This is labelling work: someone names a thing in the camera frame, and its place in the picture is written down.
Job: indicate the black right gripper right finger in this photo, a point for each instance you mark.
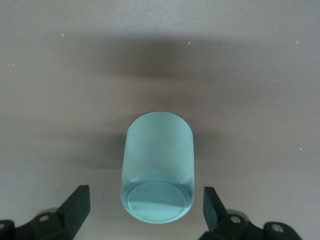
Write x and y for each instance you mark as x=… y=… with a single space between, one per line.
x=215 y=215

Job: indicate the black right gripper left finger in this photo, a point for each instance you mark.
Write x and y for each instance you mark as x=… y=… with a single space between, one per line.
x=72 y=212

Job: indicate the pale green plastic cup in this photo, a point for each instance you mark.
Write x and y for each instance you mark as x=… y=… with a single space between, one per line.
x=157 y=155

